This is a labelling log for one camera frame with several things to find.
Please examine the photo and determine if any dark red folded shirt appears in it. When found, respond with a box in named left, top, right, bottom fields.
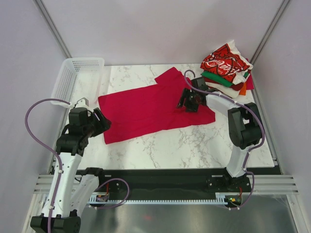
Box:
left=203, top=73, right=246, bottom=91

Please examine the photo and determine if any magenta folded shirt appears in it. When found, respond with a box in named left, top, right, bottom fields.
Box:
left=246, top=69, right=254, bottom=90

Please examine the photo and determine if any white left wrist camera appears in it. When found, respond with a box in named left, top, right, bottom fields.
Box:
left=72, top=98, right=90, bottom=110

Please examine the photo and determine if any white folded shirt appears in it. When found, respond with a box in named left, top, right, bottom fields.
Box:
left=207, top=83, right=240, bottom=98

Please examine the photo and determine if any left aluminium frame post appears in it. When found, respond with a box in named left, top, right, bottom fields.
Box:
left=33, top=0, right=72, bottom=58

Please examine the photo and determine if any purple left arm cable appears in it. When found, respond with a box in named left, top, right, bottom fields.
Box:
left=25, top=98, right=72, bottom=233

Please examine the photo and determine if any white slotted cable duct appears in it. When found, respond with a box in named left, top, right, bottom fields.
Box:
left=87, top=194, right=228, bottom=205

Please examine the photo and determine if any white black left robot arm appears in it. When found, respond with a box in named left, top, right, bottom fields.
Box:
left=30, top=107, right=111, bottom=233

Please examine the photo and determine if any orange folded shirt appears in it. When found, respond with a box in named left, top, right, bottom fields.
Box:
left=239, top=83, right=247, bottom=96

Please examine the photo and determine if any right aluminium frame post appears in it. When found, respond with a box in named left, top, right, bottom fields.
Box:
left=250, top=0, right=291, bottom=65

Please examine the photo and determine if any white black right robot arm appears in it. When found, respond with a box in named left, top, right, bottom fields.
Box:
left=177, top=77, right=265, bottom=191

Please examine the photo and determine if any white plastic basket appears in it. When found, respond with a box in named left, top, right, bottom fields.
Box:
left=51, top=57, right=104, bottom=104

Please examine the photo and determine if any crimson red t shirt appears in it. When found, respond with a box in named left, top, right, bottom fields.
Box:
left=98, top=67, right=216, bottom=144

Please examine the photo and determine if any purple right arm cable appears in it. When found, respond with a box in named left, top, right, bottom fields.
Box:
left=184, top=69, right=265, bottom=175

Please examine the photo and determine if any aluminium frame post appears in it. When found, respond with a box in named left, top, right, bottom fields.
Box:
left=250, top=0, right=291, bottom=65
left=33, top=0, right=72, bottom=58

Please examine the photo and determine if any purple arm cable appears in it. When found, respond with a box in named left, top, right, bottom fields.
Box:
left=184, top=69, right=265, bottom=175
left=25, top=98, right=72, bottom=233

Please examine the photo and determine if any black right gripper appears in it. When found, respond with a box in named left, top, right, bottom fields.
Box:
left=176, top=87, right=200, bottom=113

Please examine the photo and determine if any green folded shirt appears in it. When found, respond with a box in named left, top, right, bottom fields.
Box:
left=201, top=71, right=249, bottom=90

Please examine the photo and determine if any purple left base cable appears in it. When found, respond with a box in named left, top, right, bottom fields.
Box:
left=93, top=177, right=131, bottom=210

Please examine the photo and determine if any red white printed shirt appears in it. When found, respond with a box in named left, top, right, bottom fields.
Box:
left=200, top=40, right=253, bottom=84

